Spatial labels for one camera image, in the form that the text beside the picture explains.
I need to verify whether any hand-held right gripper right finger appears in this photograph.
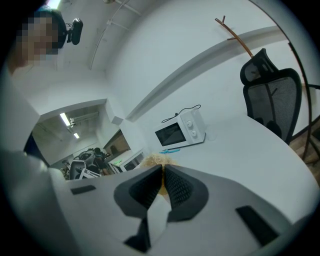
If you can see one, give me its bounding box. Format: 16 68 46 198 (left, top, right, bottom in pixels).
159 163 301 256

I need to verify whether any black mesh office chair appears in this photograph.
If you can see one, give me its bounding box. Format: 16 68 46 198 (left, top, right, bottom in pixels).
239 47 303 146

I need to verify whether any black microwave power cable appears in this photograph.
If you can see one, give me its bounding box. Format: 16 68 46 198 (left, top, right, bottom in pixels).
161 104 202 124

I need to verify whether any white ceiling conduit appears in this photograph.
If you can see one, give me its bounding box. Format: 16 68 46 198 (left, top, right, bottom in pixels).
89 0 141 71

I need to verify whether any yellow loofah scrubber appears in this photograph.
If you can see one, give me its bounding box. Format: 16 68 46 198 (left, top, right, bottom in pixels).
139 153 180 201

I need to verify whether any white machine frame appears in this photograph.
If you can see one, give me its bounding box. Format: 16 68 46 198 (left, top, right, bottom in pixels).
68 149 102 181

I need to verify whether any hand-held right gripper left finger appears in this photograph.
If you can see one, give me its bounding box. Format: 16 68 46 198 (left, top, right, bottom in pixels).
65 164 164 256

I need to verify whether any person's white shirt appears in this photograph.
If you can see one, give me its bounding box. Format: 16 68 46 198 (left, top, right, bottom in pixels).
0 59 76 256

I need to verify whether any wooden coat rack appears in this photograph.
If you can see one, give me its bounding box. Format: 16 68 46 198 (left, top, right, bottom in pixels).
214 15 258 76

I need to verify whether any white microwave oven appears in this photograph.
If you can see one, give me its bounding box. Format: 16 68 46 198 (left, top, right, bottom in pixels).
153 109 207 148

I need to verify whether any long ceiling light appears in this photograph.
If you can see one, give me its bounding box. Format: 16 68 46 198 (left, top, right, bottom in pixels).
59 112 71 127

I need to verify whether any black head camera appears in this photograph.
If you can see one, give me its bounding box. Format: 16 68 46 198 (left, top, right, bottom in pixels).
65 17 84 46

